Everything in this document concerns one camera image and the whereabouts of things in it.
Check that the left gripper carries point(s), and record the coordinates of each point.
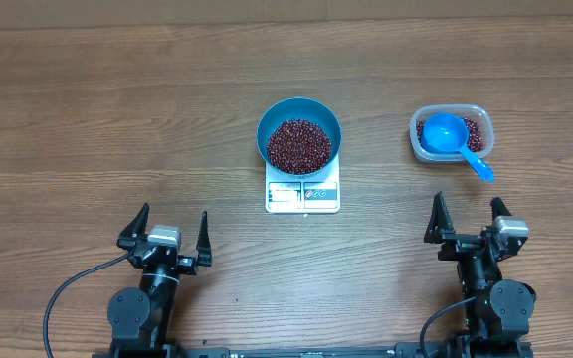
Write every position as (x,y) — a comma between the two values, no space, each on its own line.
(187,264)

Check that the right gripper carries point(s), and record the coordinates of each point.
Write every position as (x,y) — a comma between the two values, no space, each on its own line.
(438,231)

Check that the blue plastic scoop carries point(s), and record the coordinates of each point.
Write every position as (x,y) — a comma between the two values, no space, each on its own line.
(447,133)

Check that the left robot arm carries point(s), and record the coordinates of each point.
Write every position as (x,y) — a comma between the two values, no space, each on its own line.
(140,316)

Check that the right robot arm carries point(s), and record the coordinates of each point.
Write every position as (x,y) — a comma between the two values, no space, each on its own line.
(497,310)

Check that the white digital kitchen scale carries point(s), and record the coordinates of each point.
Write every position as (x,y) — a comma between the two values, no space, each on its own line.
(316,193)

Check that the red beans in bowl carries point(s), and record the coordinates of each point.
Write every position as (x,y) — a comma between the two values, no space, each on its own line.
(299,146)

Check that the teal blue bowl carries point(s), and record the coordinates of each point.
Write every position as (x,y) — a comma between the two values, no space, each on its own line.
(298,108)

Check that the red beans in container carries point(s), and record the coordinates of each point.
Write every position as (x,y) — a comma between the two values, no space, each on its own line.
(474,143)

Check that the clear plastic container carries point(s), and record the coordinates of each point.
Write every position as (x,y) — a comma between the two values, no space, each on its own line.
(472,111)

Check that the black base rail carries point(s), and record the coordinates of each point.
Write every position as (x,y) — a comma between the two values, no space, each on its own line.
(399,350)

